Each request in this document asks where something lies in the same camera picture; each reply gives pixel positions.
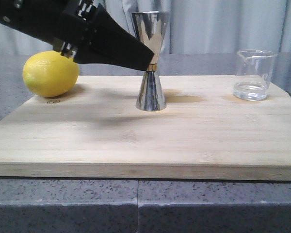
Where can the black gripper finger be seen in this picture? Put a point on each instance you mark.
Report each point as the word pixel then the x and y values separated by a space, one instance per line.
pixel 106 42

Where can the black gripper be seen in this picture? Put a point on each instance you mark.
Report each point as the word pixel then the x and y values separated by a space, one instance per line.
pixel 61 23

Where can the steel double jigger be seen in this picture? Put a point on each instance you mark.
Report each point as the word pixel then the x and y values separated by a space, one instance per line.
pixel 150 28

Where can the small glass measuring beaker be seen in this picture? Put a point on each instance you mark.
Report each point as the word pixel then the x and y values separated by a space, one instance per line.
pixel 254 72

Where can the yellow lemon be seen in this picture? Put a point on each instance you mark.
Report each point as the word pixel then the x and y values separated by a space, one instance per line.
pixel 49 74

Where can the grey curtain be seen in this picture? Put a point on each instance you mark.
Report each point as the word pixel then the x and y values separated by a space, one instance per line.
pixel 195 27

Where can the light wooden cutting board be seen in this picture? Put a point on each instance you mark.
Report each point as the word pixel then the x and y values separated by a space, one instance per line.
pixel 95 130

